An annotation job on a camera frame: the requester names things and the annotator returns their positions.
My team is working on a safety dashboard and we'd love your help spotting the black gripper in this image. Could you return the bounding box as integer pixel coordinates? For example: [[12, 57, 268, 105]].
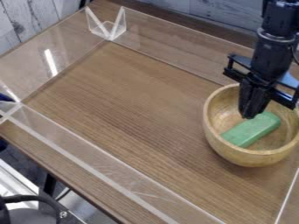
[[223, 29, 299, 119]]

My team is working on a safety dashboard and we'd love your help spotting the green rectangular block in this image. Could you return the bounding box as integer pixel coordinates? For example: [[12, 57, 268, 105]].
[[220, 112, 282, 148]]

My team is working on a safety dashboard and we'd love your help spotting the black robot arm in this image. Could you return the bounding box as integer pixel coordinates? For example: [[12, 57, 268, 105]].
[[223, 0, 299, 119]]

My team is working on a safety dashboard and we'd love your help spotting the brown wooden bowl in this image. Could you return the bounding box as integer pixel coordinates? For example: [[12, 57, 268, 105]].
[[202, 84, 299, 167]]

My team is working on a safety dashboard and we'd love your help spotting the black table leg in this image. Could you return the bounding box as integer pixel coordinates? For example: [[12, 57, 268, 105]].
[[43, 174, 57, 196]]

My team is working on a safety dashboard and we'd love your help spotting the blue object at left edge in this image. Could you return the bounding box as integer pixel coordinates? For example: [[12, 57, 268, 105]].
[[0, 93, 15, 102]]

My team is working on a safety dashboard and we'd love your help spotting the clear acrylic barrier wall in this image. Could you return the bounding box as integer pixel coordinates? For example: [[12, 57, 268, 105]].
[[0, 1, 299, 224]]

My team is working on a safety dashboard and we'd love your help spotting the black metal base plate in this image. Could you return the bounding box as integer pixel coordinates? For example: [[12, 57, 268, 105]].
[[0, 195, 87, 224]]

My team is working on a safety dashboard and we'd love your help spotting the black cable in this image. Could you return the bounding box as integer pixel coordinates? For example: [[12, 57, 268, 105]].
[[0, 194, 66, 224]]

